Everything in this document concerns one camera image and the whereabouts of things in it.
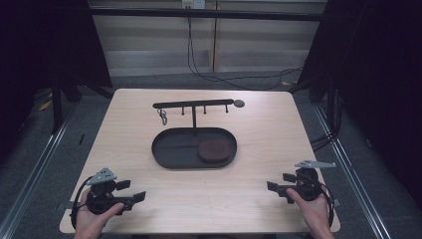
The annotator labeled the metal floor rail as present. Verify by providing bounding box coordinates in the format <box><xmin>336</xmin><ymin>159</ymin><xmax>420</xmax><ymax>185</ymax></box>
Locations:
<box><xmin>0</xmin><ymin>108</ymin><xmax>78</xmax><ymax>239</ymax></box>
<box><xmin>313</xmin><ymin>105</ymin><xmax>394</xmax><ymax>239</ymax></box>

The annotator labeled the silver key ring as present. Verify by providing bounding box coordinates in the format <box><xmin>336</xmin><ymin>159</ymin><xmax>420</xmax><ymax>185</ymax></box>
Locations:
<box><xmin>156</xmin><ymin>108</ymin><xmax>169</xmax><ymax>126</ymax></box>

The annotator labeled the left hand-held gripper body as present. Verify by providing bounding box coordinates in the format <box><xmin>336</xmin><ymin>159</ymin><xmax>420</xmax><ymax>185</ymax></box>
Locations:
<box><xmin>86</xmin><ymin>166</ymin><xmax>137</xmax><ymax>215</ymax></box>

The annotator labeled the bundle of black floor cables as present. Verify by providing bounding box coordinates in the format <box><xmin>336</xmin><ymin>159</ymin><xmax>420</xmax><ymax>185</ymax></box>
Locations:
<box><xmin>309</xmin><ymin>130</ymin><xmax>336</xmax><ymax>152</ymax></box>

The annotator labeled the black hanging cable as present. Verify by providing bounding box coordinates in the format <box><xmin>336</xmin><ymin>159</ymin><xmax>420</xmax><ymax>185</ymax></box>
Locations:
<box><xmin>186</xmin><ymin>17</ymin><xmax>304</xmax><ymax>92</ymax></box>

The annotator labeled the brown leather pouch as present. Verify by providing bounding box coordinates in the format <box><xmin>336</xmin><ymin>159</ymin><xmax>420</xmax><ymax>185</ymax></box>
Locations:
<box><xmin>197</xmin><ymin>138</ymin><xmax>231</xmax><ymax>164</ymax></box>

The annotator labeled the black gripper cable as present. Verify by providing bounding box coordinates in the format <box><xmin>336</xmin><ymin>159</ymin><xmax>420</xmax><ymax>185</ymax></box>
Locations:
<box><xmin>70</xmin><ymin>176</ymin><xmax>96</xmax><ymax>231</ymax></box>
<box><xmin>318</xmin><ymin>181</ymin><xmax>335</xmax><ymax>228</ymax></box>

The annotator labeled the white wall outlet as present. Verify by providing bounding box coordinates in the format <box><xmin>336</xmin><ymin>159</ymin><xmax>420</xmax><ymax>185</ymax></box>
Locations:
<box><xmin>181</xmin><ymin>0</ymin><xmax>207</xmax><ymax>10</ymax></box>

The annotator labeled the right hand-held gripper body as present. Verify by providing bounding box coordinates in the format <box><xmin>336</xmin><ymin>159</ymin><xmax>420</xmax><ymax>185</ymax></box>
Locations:
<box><xmin>278</xmin><ymin>159</ymin><xmax>337</xmax><ymax>204</ymax></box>

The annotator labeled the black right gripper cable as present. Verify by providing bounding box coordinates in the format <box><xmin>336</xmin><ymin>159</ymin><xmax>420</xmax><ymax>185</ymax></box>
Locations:
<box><xmin>318</xmin><ymin>181</ymin><xmax>335</xmax><ymax>228</ymax></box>

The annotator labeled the yellow floor tape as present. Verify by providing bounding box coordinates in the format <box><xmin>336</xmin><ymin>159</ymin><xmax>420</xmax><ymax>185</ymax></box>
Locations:
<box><xmin>38</xmin><ymin>99</ymin><xmax>54</xmax><ymax>113</ymax></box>

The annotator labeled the black tray with hook rack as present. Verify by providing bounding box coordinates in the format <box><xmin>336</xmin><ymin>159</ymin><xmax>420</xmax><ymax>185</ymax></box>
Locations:
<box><xmin>151</xmin><ymin>98</ymin><xmax>246</xmax><ymax>170</ymax></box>

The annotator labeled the dark curtain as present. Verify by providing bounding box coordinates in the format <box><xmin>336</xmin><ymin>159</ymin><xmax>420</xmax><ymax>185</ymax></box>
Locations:
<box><xmin>297</xmin><ymin>0</ymin><xmax>422</xmax><ymax>200</ymax></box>
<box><xmin>0</xmin><ymin>0</ymin><xmax>113</xmax><ymax>163</ymax></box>

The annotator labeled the black horizontal bar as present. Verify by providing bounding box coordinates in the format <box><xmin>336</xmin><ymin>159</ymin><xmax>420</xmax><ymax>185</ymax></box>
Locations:
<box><xmin>89</xmin><ymin>7</ymin><xmax>326</xmax><ymax>23</ymax></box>

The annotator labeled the black metal stand leg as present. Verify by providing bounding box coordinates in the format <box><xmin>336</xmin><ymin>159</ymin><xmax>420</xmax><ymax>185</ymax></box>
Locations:
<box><xmin>50</xmin><ymin>85</ymin><xmax>65</xmax><ymax>134</ymax></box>

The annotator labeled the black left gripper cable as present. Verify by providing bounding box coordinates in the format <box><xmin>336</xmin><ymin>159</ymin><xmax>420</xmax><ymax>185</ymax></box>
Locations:
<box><xmin>70</xmin><ymin>176</ymin><xmax>96</xmax><ymax>231</ymax></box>

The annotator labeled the person's right hand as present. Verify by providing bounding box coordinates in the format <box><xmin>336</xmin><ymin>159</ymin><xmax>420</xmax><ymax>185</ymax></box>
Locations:
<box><xmin>286</xmin><ymin>187</ymin><xmax>335</xmax><ymax>239</ymax></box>

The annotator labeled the person's left hand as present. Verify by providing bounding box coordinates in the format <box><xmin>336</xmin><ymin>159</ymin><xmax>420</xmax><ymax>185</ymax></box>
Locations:
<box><xmin>73</xmin><ymin>188</ymin><xmax>125</xmax><ymax>239</ymax></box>

